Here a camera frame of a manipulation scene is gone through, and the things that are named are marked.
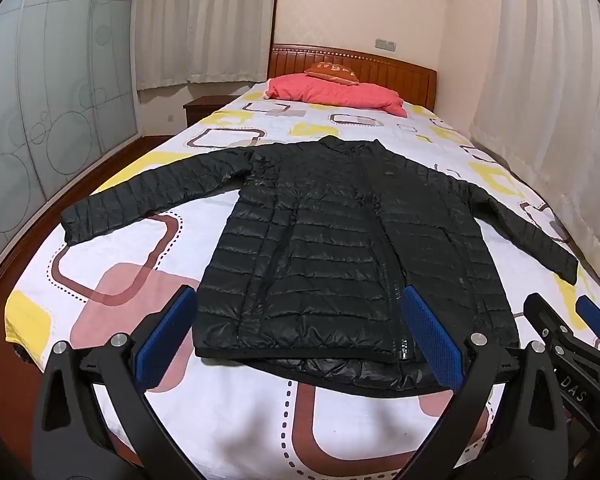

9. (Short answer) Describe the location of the dark wooden nightstand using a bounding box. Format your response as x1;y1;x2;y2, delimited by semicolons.
182;95;241;129

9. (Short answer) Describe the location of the orange patterned cushion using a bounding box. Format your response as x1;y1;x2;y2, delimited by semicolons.
304;61;360;86

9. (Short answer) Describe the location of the bed with patterned sheet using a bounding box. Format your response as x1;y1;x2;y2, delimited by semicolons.
5;82;600;480

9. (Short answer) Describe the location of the frosted glass sliding wardrobe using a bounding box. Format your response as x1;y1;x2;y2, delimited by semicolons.
0;0;144;267

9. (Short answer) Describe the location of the black quilted puffer jacket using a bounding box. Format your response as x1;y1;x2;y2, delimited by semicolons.
61;136;580;394

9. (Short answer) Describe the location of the pink pillow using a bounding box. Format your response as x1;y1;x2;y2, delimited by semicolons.
264;73;409;119

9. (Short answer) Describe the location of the cream window curtain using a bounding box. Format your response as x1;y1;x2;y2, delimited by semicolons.
135;0;281;92

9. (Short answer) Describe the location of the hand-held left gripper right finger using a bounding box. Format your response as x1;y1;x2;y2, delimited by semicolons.
400;284;570;480

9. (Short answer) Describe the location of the wooden headboard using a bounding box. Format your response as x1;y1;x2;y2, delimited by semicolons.
269;44;439;111

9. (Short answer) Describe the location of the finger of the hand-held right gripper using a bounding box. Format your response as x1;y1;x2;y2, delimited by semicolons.
576;294;600;356
523;291;599;361

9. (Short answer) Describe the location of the cream side curtain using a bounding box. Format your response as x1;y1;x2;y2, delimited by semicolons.
469;0;600;283

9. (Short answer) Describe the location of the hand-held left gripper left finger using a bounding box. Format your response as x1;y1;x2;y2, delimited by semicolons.
31;284;200;480

